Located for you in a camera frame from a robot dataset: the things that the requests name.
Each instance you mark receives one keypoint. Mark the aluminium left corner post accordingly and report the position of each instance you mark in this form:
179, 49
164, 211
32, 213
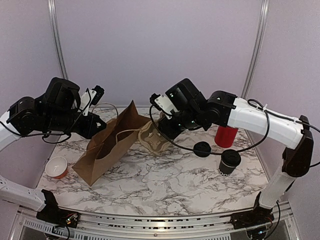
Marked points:
53, 17

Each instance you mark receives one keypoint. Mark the single black paper cup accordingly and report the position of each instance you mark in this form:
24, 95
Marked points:
226, 169

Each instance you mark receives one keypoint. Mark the aluminium right corner post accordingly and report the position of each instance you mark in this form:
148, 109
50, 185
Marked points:
260, 33

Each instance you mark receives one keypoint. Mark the stack of black cup lids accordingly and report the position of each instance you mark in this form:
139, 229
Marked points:
202, 149

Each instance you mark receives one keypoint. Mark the orange paper bowl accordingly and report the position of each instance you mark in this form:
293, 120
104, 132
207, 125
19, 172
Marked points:
57, 167

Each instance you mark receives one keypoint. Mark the aluminium front rail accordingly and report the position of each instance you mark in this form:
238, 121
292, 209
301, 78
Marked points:
103, 226

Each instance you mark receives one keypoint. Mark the red ribbed metal bucket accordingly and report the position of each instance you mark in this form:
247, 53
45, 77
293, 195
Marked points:
225, 136

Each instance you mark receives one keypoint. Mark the aluminium corner post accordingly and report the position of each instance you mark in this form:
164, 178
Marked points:
260, 33
53, 17

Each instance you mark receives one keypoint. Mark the brown paper bag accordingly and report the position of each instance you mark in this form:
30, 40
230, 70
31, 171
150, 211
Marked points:
108, 146

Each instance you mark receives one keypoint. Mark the cardboard cup carrier tray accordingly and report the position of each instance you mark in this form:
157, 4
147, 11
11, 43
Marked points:
150, 138

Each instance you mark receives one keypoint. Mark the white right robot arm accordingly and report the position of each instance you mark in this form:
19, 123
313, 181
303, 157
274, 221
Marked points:
295, 133

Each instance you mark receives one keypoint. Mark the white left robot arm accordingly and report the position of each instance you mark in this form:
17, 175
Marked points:
29, 129

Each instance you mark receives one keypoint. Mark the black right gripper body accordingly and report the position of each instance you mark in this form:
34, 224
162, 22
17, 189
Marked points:
188, 119

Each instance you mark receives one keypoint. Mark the black plastic cup lid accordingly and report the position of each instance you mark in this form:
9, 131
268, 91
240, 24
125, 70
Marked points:
231, 158

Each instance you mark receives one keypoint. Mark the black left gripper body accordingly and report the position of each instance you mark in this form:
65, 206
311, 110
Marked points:
60, 120

